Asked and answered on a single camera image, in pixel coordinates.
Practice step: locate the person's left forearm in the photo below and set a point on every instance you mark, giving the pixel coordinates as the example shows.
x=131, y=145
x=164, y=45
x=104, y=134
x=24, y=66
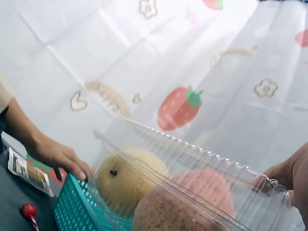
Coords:
x=7, y=93

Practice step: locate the red lollipop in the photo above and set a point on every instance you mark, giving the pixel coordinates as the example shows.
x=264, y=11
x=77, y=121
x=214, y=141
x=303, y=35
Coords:
x=29, y=210

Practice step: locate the pink round fruit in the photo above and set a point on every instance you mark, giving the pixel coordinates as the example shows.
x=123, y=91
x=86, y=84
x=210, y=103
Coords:
x=173, y=207

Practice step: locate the white printed paper packet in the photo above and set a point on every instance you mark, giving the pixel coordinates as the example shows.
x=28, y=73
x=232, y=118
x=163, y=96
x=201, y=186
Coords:
x=29, y=172

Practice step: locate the person's left fingers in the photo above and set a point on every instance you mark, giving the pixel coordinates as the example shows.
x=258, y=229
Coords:
x=74, y=163

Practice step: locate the person's left hand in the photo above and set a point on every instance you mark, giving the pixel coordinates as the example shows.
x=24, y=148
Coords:
x=45, y=146

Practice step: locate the black wrist band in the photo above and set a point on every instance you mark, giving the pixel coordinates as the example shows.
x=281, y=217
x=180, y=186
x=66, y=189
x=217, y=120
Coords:
x=3, y=130

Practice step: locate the yellow round fruit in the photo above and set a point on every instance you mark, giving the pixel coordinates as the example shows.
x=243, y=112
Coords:
x=125, y=178

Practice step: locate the clear plastic clamshell box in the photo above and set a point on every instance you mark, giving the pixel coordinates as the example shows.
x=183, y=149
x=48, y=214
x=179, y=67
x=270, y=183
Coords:
x=216, y=183

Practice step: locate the person's right hand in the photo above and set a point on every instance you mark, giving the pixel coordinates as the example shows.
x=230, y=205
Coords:
x=298, y=173

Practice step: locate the teal plastic mesh basket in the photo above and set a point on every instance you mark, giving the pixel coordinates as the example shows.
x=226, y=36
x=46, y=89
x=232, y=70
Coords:
x=72, y=207

